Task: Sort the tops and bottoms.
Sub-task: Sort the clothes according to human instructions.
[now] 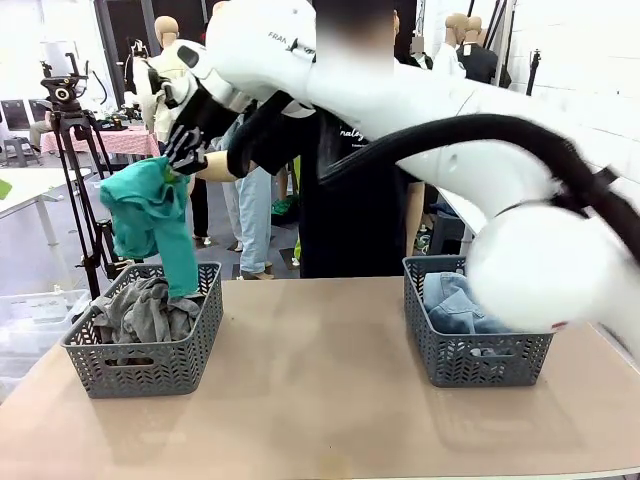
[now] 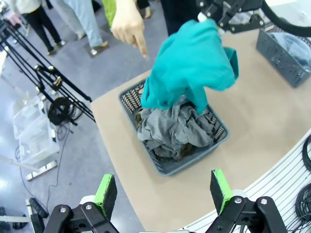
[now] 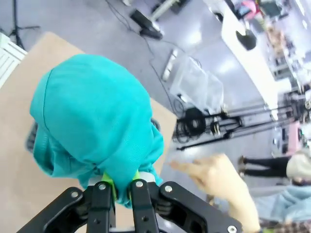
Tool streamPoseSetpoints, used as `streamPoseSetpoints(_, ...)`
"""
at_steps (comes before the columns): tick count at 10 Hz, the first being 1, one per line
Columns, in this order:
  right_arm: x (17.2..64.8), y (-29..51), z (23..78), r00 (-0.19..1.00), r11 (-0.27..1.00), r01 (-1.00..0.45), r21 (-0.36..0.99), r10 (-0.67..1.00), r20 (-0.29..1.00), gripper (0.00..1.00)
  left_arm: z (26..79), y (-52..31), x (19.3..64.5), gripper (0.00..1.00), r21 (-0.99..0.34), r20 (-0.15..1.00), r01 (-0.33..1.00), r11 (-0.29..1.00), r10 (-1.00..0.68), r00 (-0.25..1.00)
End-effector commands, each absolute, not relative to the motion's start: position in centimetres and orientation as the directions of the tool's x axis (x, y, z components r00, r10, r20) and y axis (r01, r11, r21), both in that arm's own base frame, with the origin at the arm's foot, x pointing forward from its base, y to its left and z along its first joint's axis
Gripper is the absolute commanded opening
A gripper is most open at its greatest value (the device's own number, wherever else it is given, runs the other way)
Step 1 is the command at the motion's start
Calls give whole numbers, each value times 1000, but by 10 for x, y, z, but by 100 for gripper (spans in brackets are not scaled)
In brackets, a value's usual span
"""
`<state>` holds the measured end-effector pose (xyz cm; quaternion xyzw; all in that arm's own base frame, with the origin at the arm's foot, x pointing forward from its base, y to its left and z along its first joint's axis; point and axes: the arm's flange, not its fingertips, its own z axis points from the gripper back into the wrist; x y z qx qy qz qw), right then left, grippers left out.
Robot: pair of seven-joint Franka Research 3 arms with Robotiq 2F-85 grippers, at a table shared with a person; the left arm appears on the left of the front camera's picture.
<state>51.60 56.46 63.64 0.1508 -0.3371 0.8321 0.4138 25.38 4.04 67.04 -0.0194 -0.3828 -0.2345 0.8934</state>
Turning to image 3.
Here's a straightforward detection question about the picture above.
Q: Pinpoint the teal garment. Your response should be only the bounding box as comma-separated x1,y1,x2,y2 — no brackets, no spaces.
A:
29,53,165,209

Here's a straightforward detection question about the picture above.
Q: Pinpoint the grey plastic basket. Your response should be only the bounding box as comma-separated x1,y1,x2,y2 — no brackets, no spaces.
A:
25,117,161,153

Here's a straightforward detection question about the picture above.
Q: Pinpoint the person's right forearm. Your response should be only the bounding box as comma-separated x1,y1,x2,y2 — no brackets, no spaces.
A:
225,196,262,233

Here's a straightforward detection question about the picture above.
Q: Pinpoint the bystander in black trousers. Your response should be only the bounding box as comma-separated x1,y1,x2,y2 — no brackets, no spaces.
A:
238,155,292,179

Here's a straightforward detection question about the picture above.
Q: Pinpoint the person's right hand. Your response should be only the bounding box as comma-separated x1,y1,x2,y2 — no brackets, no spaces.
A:
169,153,251,210

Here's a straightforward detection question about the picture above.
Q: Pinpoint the white table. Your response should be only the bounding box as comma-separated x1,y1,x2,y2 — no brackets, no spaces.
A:
207,0,279,122

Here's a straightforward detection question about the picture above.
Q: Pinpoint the black camera tripod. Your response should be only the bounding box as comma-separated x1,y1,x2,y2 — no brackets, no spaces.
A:
176,103,302,151

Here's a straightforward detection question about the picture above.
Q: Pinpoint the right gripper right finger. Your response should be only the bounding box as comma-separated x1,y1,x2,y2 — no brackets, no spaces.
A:
127,169,243,233

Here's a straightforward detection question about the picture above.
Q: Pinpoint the black bag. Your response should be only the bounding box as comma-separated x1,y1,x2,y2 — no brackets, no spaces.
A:
235,28,258,51

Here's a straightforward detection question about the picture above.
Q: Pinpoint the clear plastic storage box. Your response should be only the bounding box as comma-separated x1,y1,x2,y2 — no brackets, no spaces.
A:
169,54,224,115

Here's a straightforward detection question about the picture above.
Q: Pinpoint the black stand pole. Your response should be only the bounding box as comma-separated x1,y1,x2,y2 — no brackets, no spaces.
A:
0,0,41,49

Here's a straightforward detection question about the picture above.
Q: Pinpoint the table with pink cloth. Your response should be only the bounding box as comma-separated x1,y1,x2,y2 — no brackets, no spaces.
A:
288,121,303,156

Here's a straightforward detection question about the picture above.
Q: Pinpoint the black floor equipment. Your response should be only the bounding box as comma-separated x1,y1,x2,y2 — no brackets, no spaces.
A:
130,9,163,41

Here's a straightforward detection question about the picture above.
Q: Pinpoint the plaid shirt garment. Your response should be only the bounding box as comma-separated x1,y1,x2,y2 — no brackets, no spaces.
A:
259,218,311,233

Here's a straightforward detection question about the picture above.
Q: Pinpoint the black cable coil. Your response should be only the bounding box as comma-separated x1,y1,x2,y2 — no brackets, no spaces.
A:
176,108,207,143

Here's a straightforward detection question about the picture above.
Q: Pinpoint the white power strip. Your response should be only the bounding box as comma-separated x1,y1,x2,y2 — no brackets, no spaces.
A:
161,48,180,82

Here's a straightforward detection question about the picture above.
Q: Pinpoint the white aluminium frame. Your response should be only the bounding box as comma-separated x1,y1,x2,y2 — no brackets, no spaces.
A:
0,33,28,89

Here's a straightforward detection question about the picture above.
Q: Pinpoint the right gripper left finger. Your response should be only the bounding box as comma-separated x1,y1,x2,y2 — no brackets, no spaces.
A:
14,171,117,233

